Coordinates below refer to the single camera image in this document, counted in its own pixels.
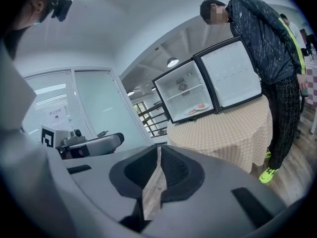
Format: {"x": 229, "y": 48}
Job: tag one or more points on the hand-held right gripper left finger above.
{"x": 133, "y": 172}

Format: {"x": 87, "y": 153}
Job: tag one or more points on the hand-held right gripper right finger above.
{"x": 183, "y": 175}

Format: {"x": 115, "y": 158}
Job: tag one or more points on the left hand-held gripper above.
{"x": 62, "y": 140}

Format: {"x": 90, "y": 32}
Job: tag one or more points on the white plate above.
{"x": 205, "y": 108}

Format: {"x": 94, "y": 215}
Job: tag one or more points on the round orange food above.
{"x": 201, "y": 105}

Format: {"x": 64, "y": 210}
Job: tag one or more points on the black mini fridge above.
{"x": 230, "y": 78}

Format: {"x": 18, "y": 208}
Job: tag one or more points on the frosted glass door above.
{"x": 104, "y": 100}

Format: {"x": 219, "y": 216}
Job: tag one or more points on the black framed window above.
{"x": 140, "y": 110}

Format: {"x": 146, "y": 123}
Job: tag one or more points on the white paper sign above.
{"x": 57, "y": 116}

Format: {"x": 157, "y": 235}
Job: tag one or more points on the clear glass plate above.
{"x": 186, "y": 112}

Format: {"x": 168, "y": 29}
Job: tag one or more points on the white window blinds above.
{"x": 49, "y": 93}

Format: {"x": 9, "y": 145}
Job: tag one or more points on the black pendant lamp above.
{"x": 172, "y": 63}

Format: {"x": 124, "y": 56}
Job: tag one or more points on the table with red checked cloth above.
{"x": 310, "y": 78}

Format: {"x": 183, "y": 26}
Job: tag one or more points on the black railing with wooden rail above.
{"x": 153, "y": 123}

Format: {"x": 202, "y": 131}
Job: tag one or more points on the black head camera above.
{"x": 62, "y": 6}

